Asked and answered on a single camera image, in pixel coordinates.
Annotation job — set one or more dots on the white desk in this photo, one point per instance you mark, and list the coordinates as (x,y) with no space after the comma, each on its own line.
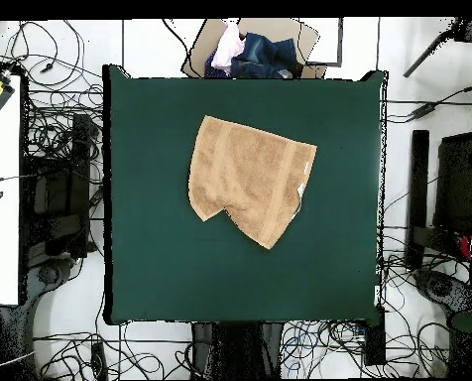
(0,238)

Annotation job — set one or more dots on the cardboard box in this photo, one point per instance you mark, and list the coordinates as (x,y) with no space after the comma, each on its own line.
(267,25)

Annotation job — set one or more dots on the dark blue jeans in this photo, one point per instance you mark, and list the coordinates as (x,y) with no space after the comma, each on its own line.
(267,55)

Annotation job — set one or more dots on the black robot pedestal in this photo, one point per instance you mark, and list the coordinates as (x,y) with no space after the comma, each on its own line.
(236,349)

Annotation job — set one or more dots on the tan terry towel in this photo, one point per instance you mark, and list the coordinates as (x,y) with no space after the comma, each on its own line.
(252,178)

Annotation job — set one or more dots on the black power strip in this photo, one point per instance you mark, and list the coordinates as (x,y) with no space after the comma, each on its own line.
(99,361)

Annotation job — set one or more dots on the pale pink garment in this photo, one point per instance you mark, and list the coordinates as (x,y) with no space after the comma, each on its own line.
(226,47)

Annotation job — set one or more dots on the dark green table cloth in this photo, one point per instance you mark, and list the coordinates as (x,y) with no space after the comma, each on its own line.
(160,258)

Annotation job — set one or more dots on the black rectangular box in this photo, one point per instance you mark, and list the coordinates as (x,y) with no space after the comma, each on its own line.
(375,341)

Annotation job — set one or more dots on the dark metal frame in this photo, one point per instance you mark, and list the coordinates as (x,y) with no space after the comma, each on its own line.
(340,39)

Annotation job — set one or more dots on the black chair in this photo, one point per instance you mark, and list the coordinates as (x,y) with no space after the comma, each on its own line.
(79,158)
(420,178)

